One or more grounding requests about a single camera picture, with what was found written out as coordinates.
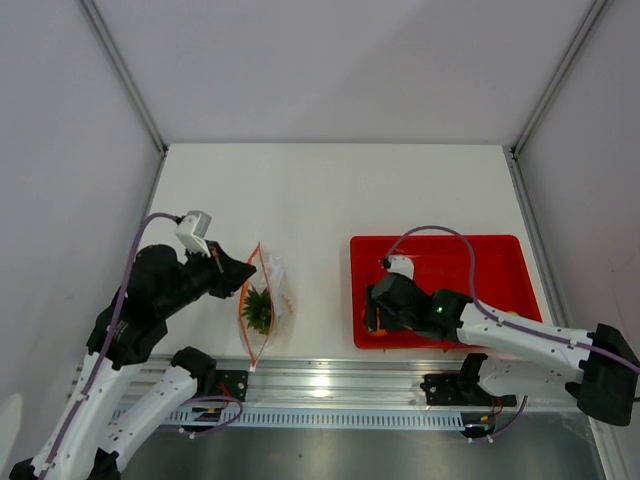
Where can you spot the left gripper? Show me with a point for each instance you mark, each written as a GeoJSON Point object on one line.
{"type": "Point", "coordinates": [229, 273]}

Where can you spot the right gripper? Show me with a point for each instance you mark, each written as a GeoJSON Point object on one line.
{"type": "Point", "coordinates": [370, 310]}

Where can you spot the toy pineapple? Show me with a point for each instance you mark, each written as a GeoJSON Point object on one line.
{"type": "Point", "coordinates": [261, 310]}

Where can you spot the clear zip top bag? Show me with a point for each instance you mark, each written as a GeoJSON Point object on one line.
{"type": "Point", "coordinates": [271, 274]}

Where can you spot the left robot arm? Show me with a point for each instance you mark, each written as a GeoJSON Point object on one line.
{"type": "Point", "coordinates": [88, 442]}

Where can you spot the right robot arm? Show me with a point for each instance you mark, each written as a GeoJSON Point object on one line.
{"type": "Point", "coordinates": [598, 368]}

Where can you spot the red plastic tray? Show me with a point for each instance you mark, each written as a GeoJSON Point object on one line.
{"type": "Point", "coordinates": [442, 261]}

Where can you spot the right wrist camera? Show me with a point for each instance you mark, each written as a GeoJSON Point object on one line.
{"type": "Point", "coordinates": [399, 264]}

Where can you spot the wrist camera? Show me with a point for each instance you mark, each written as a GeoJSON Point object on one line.
{"type": "Point", "coordinates": [191, 231]}
{"type": "Point", "coordinates": [399, 264]}

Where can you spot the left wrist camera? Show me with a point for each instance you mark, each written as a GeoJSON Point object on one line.
{"type": "Point", "coordinates": [191, 231]}

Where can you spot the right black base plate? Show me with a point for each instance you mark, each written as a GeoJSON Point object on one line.
{"type": "Point", "coordinates": [443, 389]}

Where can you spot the aluminium mounting rail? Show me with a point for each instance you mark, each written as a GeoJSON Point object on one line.
{"type": "Point", "coordinates": [340, 384]}

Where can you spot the white slotted cable duct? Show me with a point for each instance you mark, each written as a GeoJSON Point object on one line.
{"type": "Point", "coordinates": [412, 419]}

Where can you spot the right aluminium corner post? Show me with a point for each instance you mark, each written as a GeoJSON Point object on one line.
{"type": "Point", "coordinates": [579, 40]}

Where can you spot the aluminium corner post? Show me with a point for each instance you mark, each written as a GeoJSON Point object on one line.
{"type": "Point", "coordinates": [111, 52]}
{"type": "Point", "coordinates": [579, 40]}

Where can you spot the left aluminium corner post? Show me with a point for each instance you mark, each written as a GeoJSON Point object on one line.
{"type": "Point", "coordinates": [111, 52]}

